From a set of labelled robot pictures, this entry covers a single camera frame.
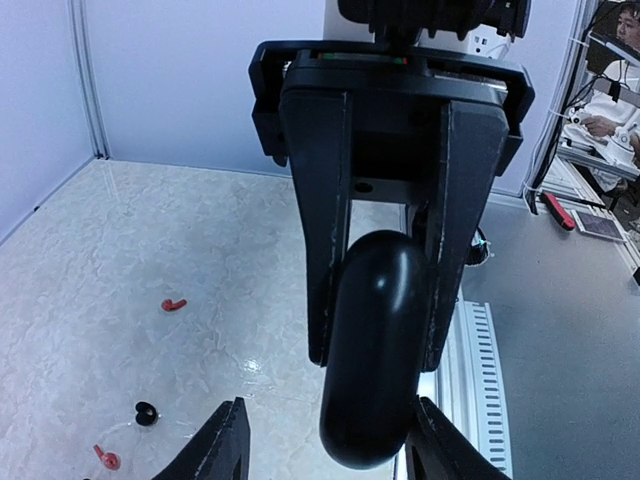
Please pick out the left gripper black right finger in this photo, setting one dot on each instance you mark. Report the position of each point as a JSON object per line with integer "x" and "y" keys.
{"x": 435, "y": 449}

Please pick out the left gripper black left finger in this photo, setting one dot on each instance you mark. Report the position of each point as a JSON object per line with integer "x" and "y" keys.
{"x": 219, "y": 450}

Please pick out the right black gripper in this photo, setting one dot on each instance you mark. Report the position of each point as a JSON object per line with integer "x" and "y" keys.
{"x": 353, "y": 120}

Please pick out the small black charging case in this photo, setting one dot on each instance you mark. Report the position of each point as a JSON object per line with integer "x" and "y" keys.
{"x": 376, "y": 350}

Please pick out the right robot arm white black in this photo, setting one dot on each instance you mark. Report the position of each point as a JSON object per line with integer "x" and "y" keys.
{"x": 397, "y": 26}

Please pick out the black round earbud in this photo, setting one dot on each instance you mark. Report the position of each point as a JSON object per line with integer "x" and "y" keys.
{"x": 146, "y": 414}

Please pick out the red earbud centre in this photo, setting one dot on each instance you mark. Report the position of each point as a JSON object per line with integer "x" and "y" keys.
{"x": 110, "y": 460}

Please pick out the red earbud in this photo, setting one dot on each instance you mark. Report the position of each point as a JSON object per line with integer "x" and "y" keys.
{"x": 110, "y": 460}
{"x": 168, "y": 305}

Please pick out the red earbud right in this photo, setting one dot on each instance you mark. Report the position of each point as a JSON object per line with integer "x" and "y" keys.
{"x": 168, "y": 305}

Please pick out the person in white shirt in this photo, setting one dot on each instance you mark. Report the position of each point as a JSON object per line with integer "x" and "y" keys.
{"x": 608, "y": 123}

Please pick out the aluminium front rail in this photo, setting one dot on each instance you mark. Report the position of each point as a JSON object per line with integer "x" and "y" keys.
{"x": 469, "y": 384}

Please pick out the red handled tool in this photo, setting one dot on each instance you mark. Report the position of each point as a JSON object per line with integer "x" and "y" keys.
{"x": 560, "y": 215}

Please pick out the right aluminium corner post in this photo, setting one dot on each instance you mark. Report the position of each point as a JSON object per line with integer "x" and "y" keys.
{"x": 571, "y": 72}

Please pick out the aluminium corner post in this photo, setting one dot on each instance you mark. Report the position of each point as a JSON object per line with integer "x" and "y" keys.
{"x": 571, "y": 72}
{"x": 84, "y": 64}

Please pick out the left aluminium corner post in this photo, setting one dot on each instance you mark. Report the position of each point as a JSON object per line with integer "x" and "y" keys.
{"x": 84, "y": 64}

